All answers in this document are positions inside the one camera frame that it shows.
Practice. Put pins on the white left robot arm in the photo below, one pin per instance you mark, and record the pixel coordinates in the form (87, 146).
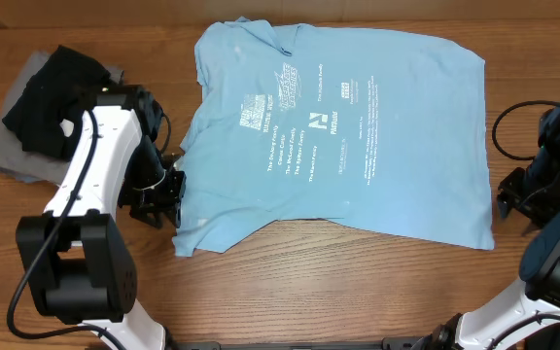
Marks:
(76, 264)

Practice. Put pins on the black table edge rail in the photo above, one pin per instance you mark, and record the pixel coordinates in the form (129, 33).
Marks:
(388, 343)

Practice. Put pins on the black folded garment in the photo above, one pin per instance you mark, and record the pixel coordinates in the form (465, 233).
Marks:
(47, 117)

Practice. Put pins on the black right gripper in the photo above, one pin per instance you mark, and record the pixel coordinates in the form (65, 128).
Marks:
(515, 197)

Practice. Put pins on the light blue printed t-shirt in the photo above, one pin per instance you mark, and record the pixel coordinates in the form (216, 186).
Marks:
(373, 129)

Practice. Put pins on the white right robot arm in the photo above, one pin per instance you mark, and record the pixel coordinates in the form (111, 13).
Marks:
(530, 303)

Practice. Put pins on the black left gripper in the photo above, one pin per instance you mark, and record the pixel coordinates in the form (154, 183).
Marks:
(169, 200)

